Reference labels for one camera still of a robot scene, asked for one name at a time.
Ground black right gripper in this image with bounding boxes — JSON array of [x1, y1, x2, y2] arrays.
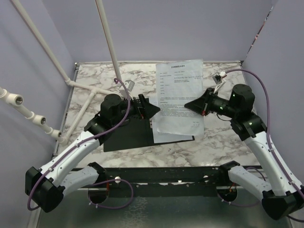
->
[[184, 87, 238, 118]]

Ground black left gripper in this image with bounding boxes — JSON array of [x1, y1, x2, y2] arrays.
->
[[112, 94, 160, 126]]

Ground white folder black inside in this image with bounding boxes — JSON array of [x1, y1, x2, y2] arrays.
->
[[103, 118, 195, 152]]

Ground printed paper sheet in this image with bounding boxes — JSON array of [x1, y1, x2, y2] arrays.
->
[[152, 118, 193, 143]]

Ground white paper sheets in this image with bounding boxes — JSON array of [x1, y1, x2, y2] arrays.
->
[[156, 59, 204, 136]]

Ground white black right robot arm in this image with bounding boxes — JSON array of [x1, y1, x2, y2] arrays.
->
[[185, 84, 304, 220]]

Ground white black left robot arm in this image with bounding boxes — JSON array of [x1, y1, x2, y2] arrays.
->
[[25, 94, 160, 213]]

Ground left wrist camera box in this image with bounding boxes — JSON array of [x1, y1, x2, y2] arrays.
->
[[124, 80, 135, 92]]

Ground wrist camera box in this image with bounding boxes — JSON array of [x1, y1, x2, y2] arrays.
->
[[212, 71, 227, 94], [124, 80, 135, 92]]

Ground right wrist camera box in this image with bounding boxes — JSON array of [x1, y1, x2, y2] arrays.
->
[[212, 71, 227, 94]]

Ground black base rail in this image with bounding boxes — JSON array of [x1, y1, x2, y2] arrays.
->
[[77, 166, 247, 198]]

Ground aluminium rail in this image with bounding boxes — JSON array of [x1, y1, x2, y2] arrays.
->
[[26, 166, 289, 228]]

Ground white pipe frame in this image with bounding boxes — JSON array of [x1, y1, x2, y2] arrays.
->
[[0, 0, 128, 144]]

